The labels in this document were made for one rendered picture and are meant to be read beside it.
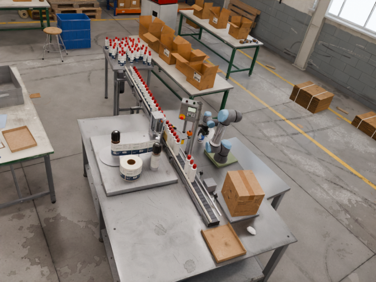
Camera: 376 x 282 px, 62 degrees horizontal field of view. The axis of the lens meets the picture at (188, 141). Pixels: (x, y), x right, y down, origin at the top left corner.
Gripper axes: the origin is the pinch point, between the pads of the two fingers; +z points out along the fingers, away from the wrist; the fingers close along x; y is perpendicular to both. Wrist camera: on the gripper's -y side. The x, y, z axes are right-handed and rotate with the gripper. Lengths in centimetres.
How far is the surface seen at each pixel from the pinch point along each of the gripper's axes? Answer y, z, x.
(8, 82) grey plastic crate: -192, 8, -164
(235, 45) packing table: -238, 10, 251
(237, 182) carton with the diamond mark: 89, -24, -27
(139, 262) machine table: 103, 5, -125
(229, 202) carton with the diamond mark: 92, -3, -33
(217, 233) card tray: 109, 5, -56
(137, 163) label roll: 25, -14, -91
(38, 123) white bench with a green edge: -95, 8, -151
